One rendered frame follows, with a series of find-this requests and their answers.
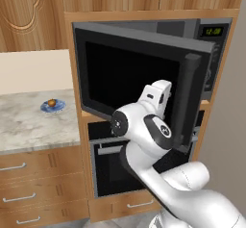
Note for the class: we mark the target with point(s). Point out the wooden drawer front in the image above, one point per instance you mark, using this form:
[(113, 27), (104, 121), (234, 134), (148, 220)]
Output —
[(48, 161), (61, 214), (57, 190)]

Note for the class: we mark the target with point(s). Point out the blue bowl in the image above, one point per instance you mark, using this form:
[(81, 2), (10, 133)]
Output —
[(57, 107)]

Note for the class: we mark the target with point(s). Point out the black built-in oven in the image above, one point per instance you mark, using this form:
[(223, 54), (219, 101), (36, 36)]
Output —
[(109, 174)]

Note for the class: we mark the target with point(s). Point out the grey microwave oven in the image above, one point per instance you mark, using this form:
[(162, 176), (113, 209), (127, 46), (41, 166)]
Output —
[(192, 30)]

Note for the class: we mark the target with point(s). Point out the orange-brown apple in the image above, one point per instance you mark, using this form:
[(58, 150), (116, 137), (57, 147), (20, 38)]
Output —
[(52, 102)]

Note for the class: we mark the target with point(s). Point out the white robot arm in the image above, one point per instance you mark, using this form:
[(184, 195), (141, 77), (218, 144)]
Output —
[(179, 196)]

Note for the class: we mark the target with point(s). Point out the black microwave door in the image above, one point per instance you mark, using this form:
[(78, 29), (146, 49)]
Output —
[(128, 74)]

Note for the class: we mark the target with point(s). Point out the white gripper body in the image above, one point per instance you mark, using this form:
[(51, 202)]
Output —
[(161, 85)]

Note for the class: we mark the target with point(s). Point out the wooden drawer under oven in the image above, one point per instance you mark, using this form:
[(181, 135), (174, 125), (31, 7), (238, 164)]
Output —
[(112, 207)]

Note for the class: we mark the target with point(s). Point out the wooden cupboard door with carving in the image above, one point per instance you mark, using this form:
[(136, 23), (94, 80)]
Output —
[(29, 13)]

